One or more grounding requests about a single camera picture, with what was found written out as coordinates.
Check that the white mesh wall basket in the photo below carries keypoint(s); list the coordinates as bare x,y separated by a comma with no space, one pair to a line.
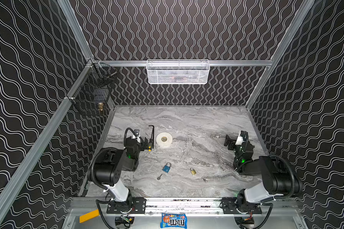
177,72

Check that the brass object in black basket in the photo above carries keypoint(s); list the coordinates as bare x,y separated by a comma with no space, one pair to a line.
100,107

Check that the yellow block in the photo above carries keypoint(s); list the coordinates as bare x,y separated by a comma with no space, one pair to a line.
88,216

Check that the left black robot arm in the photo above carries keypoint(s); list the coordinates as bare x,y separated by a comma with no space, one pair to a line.
107,166

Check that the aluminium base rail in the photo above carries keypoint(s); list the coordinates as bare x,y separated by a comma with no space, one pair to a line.
189,206

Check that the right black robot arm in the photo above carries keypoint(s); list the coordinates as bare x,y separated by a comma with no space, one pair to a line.
279,179

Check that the blue padlock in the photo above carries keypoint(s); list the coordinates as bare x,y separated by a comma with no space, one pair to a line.
167,167

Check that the brass padlock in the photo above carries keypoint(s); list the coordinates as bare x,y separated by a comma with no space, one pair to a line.
193,172

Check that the black hex key tool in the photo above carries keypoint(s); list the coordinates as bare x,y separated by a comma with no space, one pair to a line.
151,141

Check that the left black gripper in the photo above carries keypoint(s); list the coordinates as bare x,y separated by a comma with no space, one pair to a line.
145,143

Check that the white tape roll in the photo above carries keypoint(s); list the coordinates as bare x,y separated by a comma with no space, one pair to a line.
164,139

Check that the black wire wall basket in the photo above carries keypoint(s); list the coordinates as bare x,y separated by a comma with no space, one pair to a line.
95,88

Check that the blue candy bag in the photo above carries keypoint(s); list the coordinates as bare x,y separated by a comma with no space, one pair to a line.
173,221

